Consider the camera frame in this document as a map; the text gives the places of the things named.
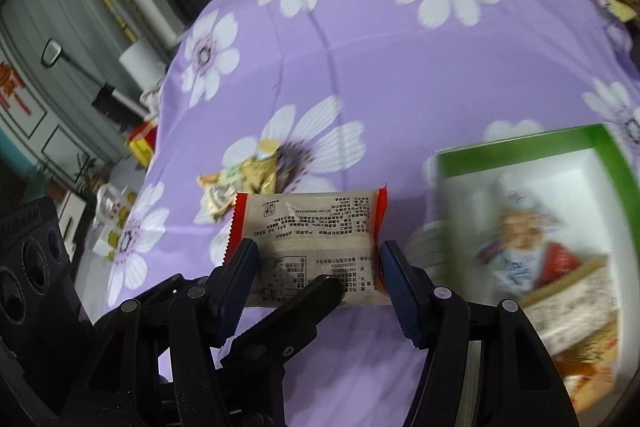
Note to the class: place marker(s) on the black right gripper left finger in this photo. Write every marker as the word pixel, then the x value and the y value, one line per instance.
pixel 215 326

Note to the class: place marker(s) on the white paper roll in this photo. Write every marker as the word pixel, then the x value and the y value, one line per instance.
pixel 143 64

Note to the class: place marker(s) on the green-orange snack packet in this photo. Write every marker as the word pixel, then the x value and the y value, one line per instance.
pixel 220 189

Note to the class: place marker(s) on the red yellow paper bag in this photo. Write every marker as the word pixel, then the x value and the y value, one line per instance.
pixel 141 142

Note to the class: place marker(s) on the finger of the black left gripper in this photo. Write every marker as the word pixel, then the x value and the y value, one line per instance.
pixel 258 356

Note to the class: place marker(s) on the purple floral cloth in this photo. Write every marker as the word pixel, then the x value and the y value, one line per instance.
pixel 360 93

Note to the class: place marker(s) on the beige red-edged snack packet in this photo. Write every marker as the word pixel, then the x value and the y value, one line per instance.
pixel 303 235

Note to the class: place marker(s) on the yellow snack packet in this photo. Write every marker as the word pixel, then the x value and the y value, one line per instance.
pixel 259 173

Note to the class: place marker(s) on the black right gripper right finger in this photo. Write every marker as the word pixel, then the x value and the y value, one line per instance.
pixel 518 384

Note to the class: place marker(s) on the green cardboard box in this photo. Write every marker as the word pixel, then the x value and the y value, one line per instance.
pixel 549 220

